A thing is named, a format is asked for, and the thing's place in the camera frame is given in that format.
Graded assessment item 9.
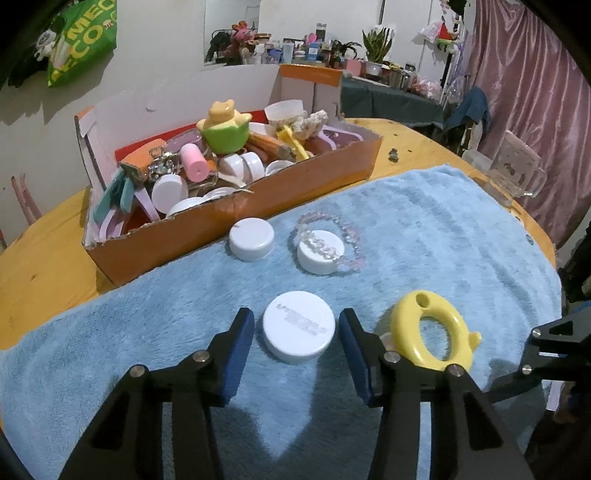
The red green hanging toy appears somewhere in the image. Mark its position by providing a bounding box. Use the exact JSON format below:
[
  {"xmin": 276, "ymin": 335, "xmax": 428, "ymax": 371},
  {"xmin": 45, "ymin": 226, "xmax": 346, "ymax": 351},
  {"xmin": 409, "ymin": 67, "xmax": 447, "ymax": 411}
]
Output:
[{"xmin": 436, "ymin": 21, "xmax": 459, "ymax": 47}]

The white plush toy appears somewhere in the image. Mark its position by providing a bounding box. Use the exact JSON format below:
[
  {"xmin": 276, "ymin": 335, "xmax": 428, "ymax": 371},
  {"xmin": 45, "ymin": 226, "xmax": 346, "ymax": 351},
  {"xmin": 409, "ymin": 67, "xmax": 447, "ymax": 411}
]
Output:
[{"xmin": 34, "ymin": 30, "xmax": 58, "ymax": 61}]

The row of cosmetic bottles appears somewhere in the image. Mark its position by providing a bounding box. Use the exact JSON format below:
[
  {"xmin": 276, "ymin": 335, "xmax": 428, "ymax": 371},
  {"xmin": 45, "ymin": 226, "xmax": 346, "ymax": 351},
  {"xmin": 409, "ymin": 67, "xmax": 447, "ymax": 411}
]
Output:
[{"xmin": 249, "ymin": 23, "xmax": 365, "ymax": 65}]

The pink curtain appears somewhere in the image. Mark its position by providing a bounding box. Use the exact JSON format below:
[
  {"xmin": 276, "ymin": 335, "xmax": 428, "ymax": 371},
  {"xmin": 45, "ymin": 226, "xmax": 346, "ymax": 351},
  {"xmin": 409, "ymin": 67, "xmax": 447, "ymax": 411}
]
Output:
[{"xmin": 466, "ymin": 0, "xmax": 591, "ymax": 250}]

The pink wall decoration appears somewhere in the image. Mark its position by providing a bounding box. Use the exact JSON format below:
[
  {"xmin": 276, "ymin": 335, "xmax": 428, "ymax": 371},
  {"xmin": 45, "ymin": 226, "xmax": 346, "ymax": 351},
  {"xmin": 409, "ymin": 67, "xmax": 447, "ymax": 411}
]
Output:
[{"xmin": 11, "ymin": 173, "xmax": 43, "ymax": 227}]

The clear plastic cup lid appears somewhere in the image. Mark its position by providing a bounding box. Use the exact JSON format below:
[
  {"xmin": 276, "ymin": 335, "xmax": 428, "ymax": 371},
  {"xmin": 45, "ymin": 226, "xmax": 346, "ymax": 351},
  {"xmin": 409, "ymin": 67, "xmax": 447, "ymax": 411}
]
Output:
[{"xmin": 264, "ymin": 100, "xmax": 305, "ymax": 124}]

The white round jar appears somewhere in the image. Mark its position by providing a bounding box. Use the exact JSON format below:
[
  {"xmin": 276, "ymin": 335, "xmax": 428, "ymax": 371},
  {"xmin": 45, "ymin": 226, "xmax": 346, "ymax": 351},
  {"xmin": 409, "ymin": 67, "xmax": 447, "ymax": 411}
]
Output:
[{"xmin": 296, "ymin": 229, "xmax": 346, "ymax": 275}]

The beige knitted rope piece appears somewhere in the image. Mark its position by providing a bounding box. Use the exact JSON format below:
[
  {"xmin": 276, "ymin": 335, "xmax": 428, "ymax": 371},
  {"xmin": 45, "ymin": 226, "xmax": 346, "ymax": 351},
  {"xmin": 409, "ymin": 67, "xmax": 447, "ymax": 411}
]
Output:
[{"xmin": 295, "ymin": 111, "xmax": 329, "ymax": 139}]

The yellow ring toy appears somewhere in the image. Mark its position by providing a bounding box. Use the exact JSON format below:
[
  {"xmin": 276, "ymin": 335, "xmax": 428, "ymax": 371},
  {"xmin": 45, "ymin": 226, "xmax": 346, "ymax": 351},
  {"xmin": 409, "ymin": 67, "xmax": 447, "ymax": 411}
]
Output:
[{"xmin": 390, "ymin": 291, "xmax": 482, "ymax": 374}]

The wall mirror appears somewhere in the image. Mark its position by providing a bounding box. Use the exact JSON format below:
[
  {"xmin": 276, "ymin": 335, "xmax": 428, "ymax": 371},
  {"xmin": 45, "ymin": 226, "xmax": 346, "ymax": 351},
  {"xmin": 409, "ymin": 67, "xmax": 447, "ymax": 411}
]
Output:
[{"xmin": 204, "ymin": 0, "xmax": 259, "ymax": 65}]

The blue draped cloth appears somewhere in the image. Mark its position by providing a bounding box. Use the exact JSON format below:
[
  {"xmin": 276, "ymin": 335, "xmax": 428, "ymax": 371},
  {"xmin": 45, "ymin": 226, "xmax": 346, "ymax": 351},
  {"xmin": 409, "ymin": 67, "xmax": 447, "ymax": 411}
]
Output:
[{"xmin": 445, "ymin": 87, "xmax": 491, "ymax": 134}]

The potted green plant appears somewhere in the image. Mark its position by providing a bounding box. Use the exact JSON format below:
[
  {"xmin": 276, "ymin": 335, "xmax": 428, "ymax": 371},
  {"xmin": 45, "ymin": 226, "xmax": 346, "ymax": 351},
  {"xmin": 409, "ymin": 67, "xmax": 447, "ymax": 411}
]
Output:
[{"xmin": 362, "ymin": 25, "xmax": 395, "ymax": 77}]

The black hanging bag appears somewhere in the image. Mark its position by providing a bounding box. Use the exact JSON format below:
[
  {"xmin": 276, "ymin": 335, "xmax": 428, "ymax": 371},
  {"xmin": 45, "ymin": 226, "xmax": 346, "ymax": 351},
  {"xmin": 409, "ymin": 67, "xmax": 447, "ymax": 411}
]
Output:
[{"xmin": 7, "ymin": 28, "xmax": 51, "ymax": 88}]

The green shopping bag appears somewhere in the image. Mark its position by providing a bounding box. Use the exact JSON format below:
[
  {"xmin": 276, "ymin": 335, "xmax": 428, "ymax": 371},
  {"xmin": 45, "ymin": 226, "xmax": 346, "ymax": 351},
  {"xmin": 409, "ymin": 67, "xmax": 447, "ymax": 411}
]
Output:
[{"xmin": 46, "ymin": 0, "xmax": 118, "ymax": 88}]

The dark cloth side table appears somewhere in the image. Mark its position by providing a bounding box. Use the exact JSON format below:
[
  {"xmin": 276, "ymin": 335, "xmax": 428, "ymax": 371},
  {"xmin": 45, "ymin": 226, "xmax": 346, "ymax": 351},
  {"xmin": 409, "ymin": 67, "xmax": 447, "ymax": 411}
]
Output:
[{"xmin": 342, "ymin": 76, "xmax": 451, "ymax": 130}]

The pink cylinder bottle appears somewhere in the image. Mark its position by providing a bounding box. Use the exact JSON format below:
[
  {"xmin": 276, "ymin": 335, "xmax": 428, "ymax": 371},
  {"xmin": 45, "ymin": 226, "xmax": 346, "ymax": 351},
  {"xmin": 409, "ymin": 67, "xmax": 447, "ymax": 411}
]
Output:
[{"xmin": 181, "ymin": 144, "xmax": 207, "ymax": 182}]

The pink plush bunny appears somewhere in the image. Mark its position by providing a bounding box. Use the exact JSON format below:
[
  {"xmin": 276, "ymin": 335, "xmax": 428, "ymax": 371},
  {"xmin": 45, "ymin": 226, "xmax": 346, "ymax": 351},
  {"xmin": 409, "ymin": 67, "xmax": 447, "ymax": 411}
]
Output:
[{"xmin": 226, "ymin": 23, "xmax": 254, "ymax": 58}]

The silver metal bead cluster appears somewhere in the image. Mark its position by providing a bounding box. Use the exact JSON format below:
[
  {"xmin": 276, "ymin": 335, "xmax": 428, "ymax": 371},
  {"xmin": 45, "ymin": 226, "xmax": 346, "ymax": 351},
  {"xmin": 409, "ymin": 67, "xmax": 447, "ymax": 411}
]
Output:
[{"xmin": 148, "ymin": 154, "xmax": 181, "ymax": 178}]

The blue fluffy towel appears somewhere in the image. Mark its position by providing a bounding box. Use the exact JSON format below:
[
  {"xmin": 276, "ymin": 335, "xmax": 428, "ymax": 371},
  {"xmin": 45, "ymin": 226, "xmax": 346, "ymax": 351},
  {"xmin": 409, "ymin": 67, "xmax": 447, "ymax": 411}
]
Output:
[{"xmin": 0, "ymin": 165, "xmax": 564, "ymax": 480}]

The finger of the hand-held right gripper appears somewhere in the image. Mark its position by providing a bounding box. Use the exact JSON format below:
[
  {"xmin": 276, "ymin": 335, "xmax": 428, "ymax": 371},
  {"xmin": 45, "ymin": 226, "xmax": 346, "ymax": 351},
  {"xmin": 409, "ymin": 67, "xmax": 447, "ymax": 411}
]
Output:
[{"xmin": 487, "ymin": 307, "xmax": 591, "ymax": 404}]

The large white jar lid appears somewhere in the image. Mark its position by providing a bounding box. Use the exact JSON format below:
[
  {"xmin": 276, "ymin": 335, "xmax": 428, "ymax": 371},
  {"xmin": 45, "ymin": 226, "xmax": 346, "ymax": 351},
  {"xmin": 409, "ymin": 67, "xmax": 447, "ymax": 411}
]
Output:
[{"xmin": 262, "ymin": 291, "xmax": 336, "ymax": 365}]

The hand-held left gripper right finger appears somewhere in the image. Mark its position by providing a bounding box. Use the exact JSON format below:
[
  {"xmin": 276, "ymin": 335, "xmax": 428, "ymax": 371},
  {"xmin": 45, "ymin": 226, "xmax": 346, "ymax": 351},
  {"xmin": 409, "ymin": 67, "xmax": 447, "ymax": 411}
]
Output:
[{"xmin": 339, "ymin": 308, "xmax": 529, "ymax": 480}]

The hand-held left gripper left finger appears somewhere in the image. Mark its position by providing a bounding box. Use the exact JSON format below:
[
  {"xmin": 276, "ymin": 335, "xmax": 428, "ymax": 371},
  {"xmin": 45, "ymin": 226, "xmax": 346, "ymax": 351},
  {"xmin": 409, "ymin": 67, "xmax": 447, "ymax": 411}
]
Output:
[{"xmin": 58, "ymin": 307, "xmax": 256, "ymax": 480}]

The clear glass mug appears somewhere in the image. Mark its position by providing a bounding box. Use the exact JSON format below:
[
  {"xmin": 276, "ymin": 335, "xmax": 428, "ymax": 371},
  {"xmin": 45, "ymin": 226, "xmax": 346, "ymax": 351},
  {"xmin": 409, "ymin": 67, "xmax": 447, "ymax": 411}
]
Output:
[{"xmin": 489, "ymin": 130, "xmax": 548, "ymax": 199}]

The clear pink bead bracelet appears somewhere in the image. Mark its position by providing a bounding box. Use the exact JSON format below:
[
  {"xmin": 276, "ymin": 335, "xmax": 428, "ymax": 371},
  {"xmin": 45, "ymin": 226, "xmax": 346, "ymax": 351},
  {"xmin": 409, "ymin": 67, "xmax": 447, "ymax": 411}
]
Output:
[{"xmin": 288, "ymin": 212, "xmax": 366, "ymax": 273}]

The orange cardboard box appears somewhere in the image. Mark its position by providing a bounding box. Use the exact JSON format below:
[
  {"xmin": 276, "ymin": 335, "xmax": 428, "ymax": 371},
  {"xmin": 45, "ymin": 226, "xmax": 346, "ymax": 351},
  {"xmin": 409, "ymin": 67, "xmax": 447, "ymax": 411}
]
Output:
[{"xmin": 74, "ymin": 64, "xmax": 384, "ymax": 287}]

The pile of jars and trinkets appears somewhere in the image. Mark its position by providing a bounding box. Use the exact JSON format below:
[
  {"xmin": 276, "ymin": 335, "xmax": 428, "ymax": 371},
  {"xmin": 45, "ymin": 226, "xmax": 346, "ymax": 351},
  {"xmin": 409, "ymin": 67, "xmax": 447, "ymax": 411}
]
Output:
[{"xmin": 92, "ymin": 99, "xmax": 370, "ymax": 241}]

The small white bottle cap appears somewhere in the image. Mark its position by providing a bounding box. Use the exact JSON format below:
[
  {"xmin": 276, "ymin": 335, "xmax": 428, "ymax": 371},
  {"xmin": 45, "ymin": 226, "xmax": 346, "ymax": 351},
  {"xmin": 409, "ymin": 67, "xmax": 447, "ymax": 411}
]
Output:
[{"xmin": 228, "ymin": 218, "xmax": 275, "ymax": 261}]

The yellow green frog toy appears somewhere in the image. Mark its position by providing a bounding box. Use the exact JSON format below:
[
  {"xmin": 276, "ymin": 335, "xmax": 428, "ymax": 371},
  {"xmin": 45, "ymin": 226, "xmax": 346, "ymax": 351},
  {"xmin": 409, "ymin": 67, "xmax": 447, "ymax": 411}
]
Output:
[{"xmin": 196, "ymin": 99, "xmax": 252, "ymax": 154}]

